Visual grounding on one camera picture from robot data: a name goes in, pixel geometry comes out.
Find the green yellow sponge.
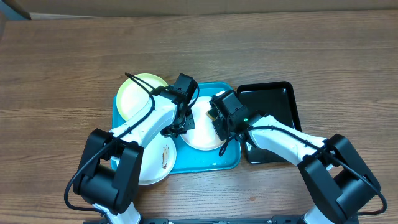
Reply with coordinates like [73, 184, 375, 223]
[206, 108, 218, 121]

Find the white plate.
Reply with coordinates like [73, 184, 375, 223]
[139, 134, 177, 185]
[181, 96, 226, 151]

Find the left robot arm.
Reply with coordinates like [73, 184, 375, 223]
[64, 73, 200, 223]

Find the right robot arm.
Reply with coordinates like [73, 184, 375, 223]
[208, 90, 387, 223]

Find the teal plastic tray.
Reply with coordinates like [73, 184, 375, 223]
[112, 82, 241, 174]

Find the black rectangular tray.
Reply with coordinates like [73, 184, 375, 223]
[237, 81, 302, 164]

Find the yellow-green plate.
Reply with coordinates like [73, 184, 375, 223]
[116, 73, 168, 121]

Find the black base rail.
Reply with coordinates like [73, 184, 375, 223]
[83, 215, 360, 224]

